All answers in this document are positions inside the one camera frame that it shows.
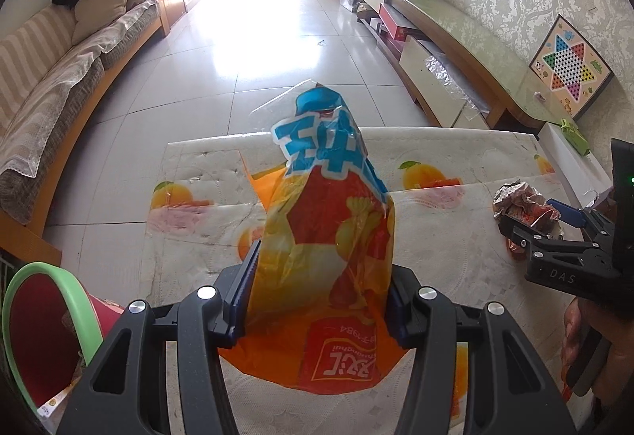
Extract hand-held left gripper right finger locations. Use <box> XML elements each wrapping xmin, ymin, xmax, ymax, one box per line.
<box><xmin>388</xmin><ymin>265</ymin><xmax>579</xmax><ymax>435</ymax></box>

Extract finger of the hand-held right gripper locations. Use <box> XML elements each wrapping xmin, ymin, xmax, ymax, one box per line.
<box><xmin>546</xmin><ymin>198</ymin><xmax>618</xmax><ymax>243</ymax></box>
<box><xmin>498</xmin><ymin>215</ymin><xmax>603</xmax><ymax>263</ymax></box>

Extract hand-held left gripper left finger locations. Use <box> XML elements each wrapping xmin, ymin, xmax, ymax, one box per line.
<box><xmin>58</xmin><ymin>240</ymin><xmax>263</xmax><ymax>435</ymax></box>

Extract brown wrapper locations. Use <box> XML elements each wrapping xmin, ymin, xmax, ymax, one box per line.
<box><xmin>492</xmin><ymin>179</ymin><xmax>566</xmax><ymax>263</ymax></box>

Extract orange snack bag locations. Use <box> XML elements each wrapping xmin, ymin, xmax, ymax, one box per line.
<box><xmin>218</xmin><ymin>80</ymin><xmax>469</xmax><ymax>395</ymax></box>

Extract red bin with green rim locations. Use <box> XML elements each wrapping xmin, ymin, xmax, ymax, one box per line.
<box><xmin>2</xmin><ymin>263</ymin><xmax>125</xmax><ymax>422</ymax></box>

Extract person's right hand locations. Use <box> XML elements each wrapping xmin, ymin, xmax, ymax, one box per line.
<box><xmin>561</xmin><ymin>299</ymin><xmax>634</xmax><ymax>421</ymax></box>

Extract white cardboard box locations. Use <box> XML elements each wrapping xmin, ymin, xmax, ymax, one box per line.
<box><xmin>537</xmin><ymin>122</ymin><xmax>615</xmax><ymax>208</ymax></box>

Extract green packet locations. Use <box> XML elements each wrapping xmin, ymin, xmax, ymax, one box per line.
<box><xmin>559</xmin><ymin>118</ymin><xmax>593</xmax><ymax>157</ymax></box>

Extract orange print tablecloth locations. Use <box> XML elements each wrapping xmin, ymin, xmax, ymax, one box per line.
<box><xmin>146</xmin><ymin>127</ymin><xmax>615</xmax><ymax>435</ymax></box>

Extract star checkers board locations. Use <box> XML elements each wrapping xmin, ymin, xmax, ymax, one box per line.
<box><xmin>528</xmin><ymin>13</ymin><xmax>615</xmax><ymax>121</ymax></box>

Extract long television cabinet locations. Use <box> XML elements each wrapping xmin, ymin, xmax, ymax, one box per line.
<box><xmin>356</xmin><ymin>0</ymin><xmax>571</xmax><ymax>139</ymax></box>

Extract red box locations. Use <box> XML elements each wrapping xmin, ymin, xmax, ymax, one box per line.
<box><xmin>378</xmin><ymin>2</ymin><xmax>427</xmax><ymax>42</ymax></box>

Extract striped wooden sofa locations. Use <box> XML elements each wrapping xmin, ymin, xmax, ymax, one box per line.
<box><xmin>0</xmin><ymin>0</ymin><xmax>172</xmax><ymax>267</ymax></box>

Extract beige pillow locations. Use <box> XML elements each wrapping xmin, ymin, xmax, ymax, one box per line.
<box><xmin>71</xmin><ymin>0</ymin><xmax>132</xmax><ymax>46</ymax></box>

